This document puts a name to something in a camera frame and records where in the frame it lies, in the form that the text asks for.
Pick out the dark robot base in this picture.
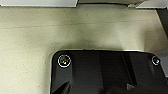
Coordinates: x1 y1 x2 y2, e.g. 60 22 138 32
49 49 168 94

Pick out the white narrow drawer unit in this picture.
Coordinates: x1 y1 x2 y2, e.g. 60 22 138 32
135 0 168 10

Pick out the white sink base cabinet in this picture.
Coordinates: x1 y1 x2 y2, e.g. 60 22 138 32
0 0 80 8

